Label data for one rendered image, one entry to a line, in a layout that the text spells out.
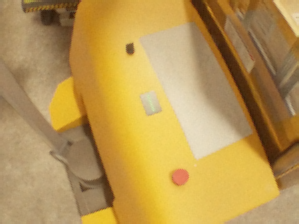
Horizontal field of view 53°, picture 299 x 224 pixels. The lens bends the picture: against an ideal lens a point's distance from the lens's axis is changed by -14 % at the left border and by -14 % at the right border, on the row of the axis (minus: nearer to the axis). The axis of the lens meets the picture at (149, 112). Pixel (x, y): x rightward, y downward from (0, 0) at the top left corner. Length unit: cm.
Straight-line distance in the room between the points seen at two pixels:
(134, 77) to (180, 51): 15
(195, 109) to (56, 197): 109
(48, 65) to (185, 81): 127
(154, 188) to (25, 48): 155
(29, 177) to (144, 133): 110
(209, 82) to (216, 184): 27
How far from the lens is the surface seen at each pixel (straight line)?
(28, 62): 211
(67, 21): 206
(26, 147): 189
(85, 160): 131
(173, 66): 92
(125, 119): 87
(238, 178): 84
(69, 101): 149
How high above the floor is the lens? 170
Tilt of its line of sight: 69 degrees down
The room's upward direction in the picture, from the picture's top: 2 degrees counter-clockwise
